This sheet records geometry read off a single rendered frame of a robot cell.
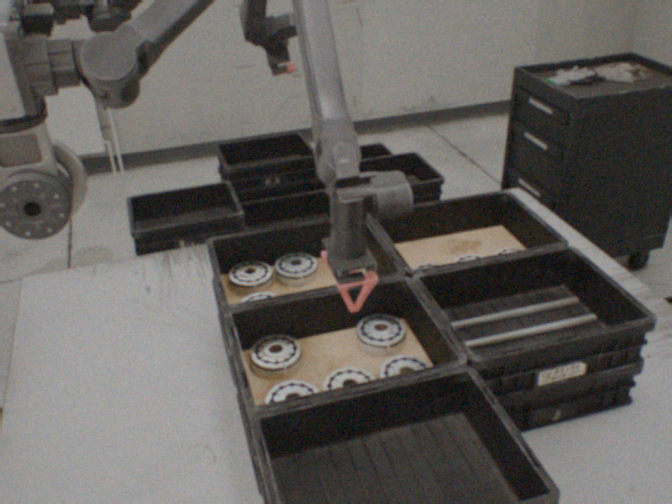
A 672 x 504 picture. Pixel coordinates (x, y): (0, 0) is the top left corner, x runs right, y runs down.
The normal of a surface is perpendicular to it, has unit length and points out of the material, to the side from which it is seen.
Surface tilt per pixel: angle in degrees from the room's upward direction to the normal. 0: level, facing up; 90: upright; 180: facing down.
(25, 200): 90
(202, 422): 0
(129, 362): 0
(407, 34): 90
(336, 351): 0
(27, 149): 90
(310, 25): 47
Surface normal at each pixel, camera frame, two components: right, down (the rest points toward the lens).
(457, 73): 0.31, 0.49
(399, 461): -0.03, -0.85
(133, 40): 0.22, -0.22
